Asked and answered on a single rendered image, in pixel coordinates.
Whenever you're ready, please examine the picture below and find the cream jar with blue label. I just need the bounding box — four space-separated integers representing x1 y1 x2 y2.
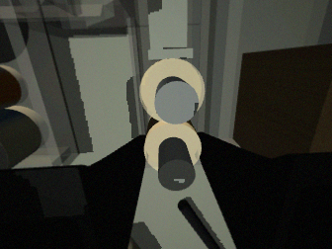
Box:
128 237 140 249

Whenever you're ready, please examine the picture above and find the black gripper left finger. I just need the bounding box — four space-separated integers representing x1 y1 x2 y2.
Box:
0 134 146 249

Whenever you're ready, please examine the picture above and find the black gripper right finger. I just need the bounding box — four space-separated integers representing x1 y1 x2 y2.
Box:
197 132 332 249

